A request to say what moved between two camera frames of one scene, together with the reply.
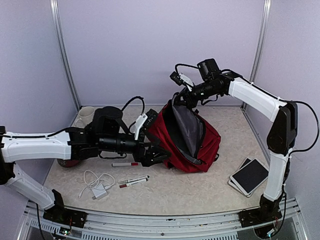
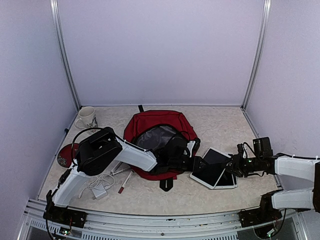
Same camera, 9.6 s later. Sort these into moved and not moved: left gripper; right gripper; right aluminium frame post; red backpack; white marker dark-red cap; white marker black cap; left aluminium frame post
Moved: white marker black cap; left gripper; right gripper; white marker dark-red cap; red backpack
Not moved: left aluminium frame post; right aluminium frame post
